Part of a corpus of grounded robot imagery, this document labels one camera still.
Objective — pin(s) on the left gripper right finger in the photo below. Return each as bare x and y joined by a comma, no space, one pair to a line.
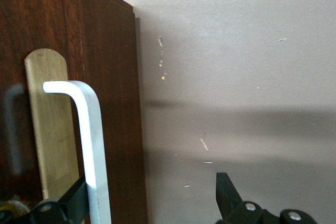
236,213

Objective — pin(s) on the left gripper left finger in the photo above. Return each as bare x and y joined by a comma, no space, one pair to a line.
52,213

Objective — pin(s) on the dark wooden drawer cabinet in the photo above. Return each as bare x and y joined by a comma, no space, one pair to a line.
137,40

